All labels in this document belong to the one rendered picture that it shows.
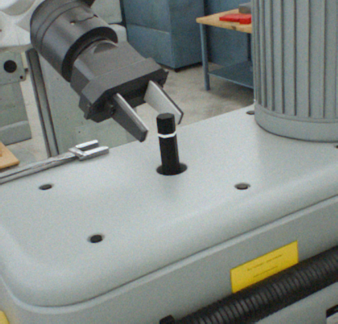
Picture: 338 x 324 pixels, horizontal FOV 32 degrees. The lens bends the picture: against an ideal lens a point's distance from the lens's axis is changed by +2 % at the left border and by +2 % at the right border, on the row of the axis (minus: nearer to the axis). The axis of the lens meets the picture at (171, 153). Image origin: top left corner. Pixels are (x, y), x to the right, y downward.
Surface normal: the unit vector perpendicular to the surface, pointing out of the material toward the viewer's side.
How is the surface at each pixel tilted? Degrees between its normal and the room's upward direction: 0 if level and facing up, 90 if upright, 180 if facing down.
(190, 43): 90
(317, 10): 90
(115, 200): 0
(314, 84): 90
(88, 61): 32
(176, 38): 90
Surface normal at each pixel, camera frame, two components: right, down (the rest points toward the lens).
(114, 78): 0.26, -0.65
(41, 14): -0.36, -0.15
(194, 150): -0.11, -0.91
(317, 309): 0.51, 0.29
